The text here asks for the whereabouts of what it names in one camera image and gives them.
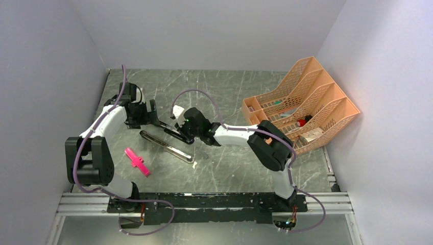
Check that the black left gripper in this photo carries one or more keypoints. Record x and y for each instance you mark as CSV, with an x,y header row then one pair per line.
x,y
149,118

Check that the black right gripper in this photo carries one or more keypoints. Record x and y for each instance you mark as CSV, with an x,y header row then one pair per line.
x,y
182,126

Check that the black stapler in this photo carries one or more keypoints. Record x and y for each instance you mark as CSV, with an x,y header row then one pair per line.
x,y
173,132

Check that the beige stapler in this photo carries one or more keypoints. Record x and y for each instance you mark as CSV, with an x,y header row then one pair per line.
x,y
167,147

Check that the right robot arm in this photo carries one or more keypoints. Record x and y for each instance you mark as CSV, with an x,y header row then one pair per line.
x,y
268,144

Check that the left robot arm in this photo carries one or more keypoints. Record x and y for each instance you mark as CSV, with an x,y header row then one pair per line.
x,y
88,159

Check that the pink plastic clip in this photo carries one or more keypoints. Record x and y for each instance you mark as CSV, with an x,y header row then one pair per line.
x,y
137,162

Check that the red black item in organizer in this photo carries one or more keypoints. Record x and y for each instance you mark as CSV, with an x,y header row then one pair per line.
x,y
304,121

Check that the beige box in organizer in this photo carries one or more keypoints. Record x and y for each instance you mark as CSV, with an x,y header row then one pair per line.
x,y
310,136

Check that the orange file organizer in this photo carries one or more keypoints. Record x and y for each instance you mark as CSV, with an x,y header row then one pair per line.
x,y
307,89

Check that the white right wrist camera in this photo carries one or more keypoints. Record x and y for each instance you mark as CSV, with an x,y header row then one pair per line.
x,y
178,113

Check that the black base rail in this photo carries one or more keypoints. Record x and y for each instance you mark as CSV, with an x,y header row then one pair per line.
x,y
256,207

